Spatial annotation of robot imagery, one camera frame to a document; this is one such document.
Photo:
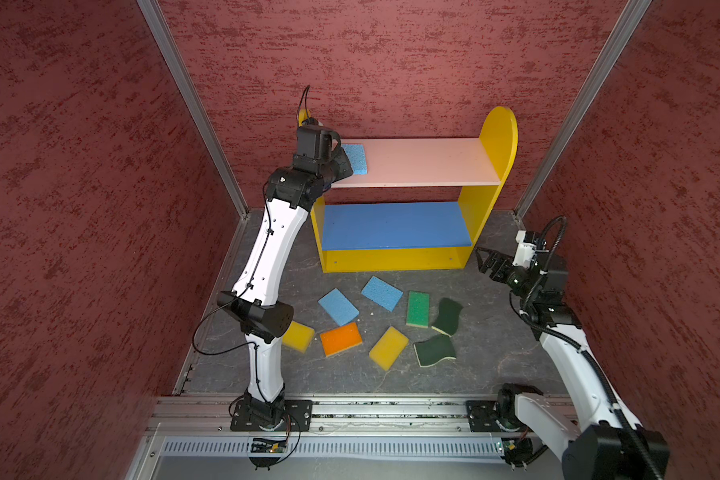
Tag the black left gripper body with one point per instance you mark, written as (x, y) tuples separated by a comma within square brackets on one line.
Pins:
[(337, 167)]

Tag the yellow wooden shelf unit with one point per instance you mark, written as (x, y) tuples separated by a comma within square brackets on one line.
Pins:
[(422, 203)]

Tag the green yellow scrub sponge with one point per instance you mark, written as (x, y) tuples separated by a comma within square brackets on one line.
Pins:
[(418, 309)]

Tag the yellow sponge centre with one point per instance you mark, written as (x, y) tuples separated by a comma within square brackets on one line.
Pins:
[(389, 347)]

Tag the dark green curved sponge lower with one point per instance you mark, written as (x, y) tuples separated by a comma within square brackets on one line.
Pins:
[(434, 350)]

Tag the aluminium corner frame post left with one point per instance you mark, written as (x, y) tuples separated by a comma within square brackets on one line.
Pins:
[(169, 50)]

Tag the aluminium corner frame post right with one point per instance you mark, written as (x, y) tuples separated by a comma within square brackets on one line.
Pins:
[(620, 35)]

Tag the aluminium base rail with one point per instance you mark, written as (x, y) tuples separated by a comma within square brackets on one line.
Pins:
[(401, 429)]

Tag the dark green curved sponge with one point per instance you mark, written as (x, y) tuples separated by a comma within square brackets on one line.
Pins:
[(447, 319), (434, 350)]

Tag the aluminium corner frame post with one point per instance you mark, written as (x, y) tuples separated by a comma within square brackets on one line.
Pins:
[(620, 35), (169, 50)]

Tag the dark green curved sponge upper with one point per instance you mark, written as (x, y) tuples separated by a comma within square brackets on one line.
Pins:
[(447, 319)]

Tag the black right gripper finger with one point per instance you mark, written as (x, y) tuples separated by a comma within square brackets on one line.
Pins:
[(486, 253), (489, 264)]

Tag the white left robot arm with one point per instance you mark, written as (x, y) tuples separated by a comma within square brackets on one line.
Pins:
[(289, 195)]

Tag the yellow sponge left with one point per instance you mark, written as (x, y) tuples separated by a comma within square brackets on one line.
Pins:
[(298, 337)]

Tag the blue sponge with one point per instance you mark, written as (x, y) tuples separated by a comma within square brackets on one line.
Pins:
[(338, 307), (357, 157), (382, 293)]

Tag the orange sponge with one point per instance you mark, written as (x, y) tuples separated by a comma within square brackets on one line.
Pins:
[(340, 339)]

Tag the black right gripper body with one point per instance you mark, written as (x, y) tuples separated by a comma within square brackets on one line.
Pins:
[(517, 279)]

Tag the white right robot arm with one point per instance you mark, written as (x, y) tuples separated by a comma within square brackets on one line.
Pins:
[(606, 440)]

